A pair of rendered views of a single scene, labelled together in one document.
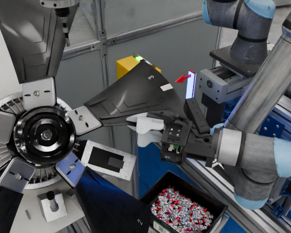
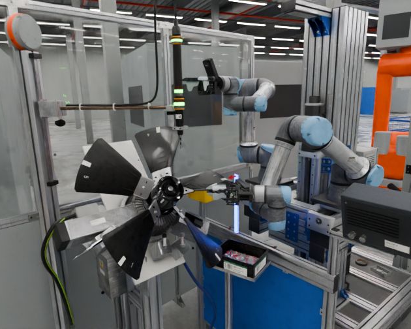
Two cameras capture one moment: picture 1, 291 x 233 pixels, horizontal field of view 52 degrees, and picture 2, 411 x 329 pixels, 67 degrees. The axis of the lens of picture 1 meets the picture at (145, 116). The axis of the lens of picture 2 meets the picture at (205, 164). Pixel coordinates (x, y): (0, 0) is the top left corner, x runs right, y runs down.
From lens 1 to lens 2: 80 cm
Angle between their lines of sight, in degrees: 27
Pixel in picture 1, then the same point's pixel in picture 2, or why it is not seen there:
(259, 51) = not seen: hidden behind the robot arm
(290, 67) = (281, 156)
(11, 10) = (147, 140)
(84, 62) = not seen: hidden behind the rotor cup
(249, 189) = (273, 214)
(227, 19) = (252, 156)
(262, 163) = (275, 195)
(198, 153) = (244, 194)
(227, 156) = (258, 194)
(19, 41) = (151, 153)
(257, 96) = (269, 172)
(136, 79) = (207, 176)
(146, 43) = not seen: hidden behind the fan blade
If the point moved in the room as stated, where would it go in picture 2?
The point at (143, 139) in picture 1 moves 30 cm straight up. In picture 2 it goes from (216, 197) to (214, 128)
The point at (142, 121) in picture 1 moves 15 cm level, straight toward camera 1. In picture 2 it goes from (215, 187) to (220, 198)
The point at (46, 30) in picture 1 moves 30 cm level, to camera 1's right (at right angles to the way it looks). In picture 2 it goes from (166, 147) to (231, 145)
